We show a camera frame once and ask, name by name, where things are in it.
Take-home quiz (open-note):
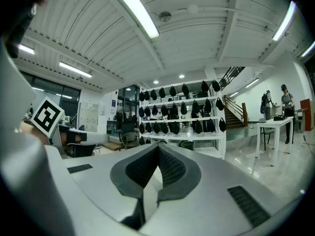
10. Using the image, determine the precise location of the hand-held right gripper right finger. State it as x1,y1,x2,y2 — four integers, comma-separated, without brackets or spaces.
141,143,302,236

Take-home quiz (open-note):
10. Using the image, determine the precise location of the white table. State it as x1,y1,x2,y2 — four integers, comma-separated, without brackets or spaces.
255,116,295,167

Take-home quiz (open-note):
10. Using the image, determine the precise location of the grey chair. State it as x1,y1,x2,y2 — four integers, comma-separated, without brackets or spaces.
258,118,276,151

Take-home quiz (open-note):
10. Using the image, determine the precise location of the dark framed window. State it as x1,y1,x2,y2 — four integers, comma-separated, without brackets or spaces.
21,71,82,130

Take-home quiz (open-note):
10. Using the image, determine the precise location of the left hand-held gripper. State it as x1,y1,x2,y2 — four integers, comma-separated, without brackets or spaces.
31,96,110,158

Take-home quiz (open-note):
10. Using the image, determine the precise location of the staircase with black railing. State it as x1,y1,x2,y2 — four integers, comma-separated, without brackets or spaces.
218,66,249,130

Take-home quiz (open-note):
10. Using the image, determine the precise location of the dark glass doorway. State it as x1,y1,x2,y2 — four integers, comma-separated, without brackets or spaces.
117,84,140,120

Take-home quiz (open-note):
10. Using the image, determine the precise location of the orange-brown cabinet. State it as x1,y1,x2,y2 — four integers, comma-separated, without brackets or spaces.
299,98,314,132

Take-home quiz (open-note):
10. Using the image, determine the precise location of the person's left forearm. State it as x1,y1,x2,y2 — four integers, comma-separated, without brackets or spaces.
19,121,49,146

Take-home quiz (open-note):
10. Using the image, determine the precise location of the low wooden platform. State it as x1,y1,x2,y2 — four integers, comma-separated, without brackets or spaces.
100,141,124,152

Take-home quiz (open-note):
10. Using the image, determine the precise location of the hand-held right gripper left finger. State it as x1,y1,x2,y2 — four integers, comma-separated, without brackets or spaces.
63,143,158,231

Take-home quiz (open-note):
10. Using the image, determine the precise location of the grey locker cabinet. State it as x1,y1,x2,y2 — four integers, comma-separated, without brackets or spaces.
79,101,99,133

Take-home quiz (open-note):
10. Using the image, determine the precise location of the white shelving rack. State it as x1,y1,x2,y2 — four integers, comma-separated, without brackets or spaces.
138,79,227,161

